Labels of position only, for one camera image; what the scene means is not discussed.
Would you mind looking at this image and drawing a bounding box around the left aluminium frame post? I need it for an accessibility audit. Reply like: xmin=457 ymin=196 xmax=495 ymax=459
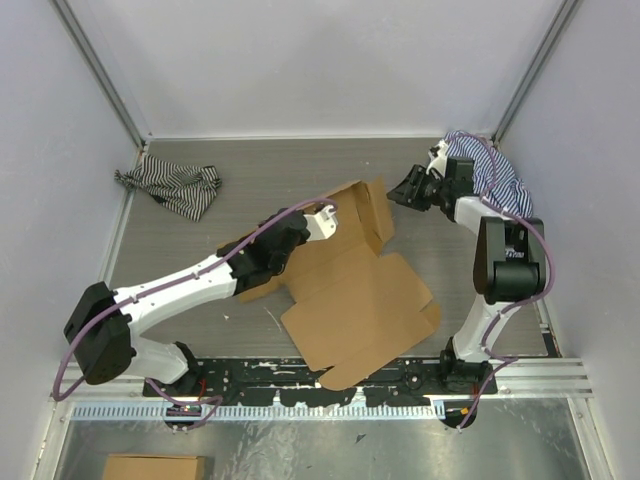
xmin=50 ymin=0 xmax=148 ymax=149

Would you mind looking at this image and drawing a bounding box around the brown cardboard box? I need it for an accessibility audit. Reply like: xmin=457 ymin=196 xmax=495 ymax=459
xmin=238 ymin=177 xmax=441 ymax=391

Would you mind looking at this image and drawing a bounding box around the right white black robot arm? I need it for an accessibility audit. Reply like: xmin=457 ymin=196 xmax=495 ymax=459
xmin=387 ymin=157 xmax=547 ymax=395

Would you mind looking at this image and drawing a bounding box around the small cardboard box foreground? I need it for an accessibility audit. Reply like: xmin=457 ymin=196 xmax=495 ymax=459
xmin=102 ymin=455 xmax=206 ymax=480

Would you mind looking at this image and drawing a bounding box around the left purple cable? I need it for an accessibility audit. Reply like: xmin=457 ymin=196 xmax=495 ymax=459
xmin=51 ymin=197 xmax=337 ymax=401

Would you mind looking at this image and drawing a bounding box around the blue white striped cloth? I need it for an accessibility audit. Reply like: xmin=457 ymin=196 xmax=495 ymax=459
xmin=443 ymin=130 xmax=533 ymax=219

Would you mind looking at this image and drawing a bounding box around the black white striped cloth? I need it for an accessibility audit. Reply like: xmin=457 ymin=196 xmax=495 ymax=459
xmin=114 ymin=154 xmax=222 ymax=222

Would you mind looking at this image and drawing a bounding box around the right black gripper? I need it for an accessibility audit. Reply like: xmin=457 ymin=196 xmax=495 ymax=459
xmin=387 ymin=164 xmax=451 ymax=212

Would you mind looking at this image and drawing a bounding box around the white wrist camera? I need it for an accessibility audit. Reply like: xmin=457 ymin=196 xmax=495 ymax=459
xmin=304 ymin=205 xmax=338 ymax=242
xmin=427 ymin=139 xmax=449 ymax=177

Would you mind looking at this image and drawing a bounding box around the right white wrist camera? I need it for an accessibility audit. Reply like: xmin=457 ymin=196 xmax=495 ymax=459
xmin=427 ymin=139 xmax=449 ymax=177

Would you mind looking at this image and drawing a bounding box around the right aluminium frame post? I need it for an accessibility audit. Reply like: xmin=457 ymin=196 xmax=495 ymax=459
xmin=491 ymin=0 xmax=583 ymax=145

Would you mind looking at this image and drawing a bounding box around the aluminium frame post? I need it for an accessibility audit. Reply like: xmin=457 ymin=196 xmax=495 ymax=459
xmin=50 ymin=0 xmax=148 ymax=149
xmin=491 ymin=0 xmax=583 ymax=145

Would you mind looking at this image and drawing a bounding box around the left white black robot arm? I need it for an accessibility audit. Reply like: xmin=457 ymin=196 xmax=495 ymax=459
xmin=64 ymin=211 xmax=336 ymax=397

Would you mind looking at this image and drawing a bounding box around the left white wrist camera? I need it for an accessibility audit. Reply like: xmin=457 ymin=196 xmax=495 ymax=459
xmin=304 ymin=205 xmax=338 ymax=242

